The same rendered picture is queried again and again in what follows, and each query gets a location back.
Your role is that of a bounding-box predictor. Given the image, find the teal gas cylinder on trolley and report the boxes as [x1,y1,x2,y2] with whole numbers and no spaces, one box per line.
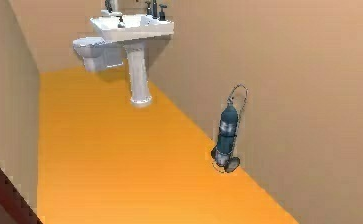
[210,83,249,174]

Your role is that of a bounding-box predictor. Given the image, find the white toilet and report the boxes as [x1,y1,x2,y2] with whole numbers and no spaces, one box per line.
[72,36,126,74]

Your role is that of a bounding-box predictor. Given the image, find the black sink tap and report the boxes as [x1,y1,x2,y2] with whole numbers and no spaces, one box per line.
[144,0,169,22]

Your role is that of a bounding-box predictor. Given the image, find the white pedestal sink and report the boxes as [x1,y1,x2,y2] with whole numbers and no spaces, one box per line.
[89,14,175,105]

